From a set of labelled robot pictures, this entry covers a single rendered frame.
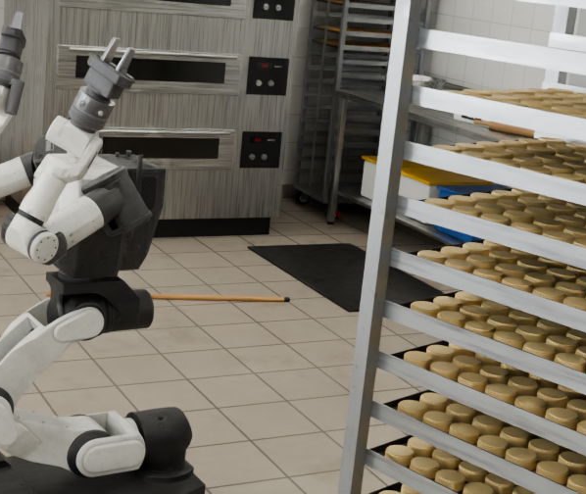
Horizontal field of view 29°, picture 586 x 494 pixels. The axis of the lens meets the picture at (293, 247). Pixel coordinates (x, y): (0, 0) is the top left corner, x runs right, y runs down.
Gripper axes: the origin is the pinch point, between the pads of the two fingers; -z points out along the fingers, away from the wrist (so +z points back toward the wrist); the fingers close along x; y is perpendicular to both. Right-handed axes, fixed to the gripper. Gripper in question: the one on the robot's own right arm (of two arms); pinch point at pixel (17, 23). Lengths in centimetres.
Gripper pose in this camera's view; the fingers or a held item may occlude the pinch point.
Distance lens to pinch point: 335.2
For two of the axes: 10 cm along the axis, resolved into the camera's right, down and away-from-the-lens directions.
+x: 1.0, -1.3, -9.9
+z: -2.1, 9.7, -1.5
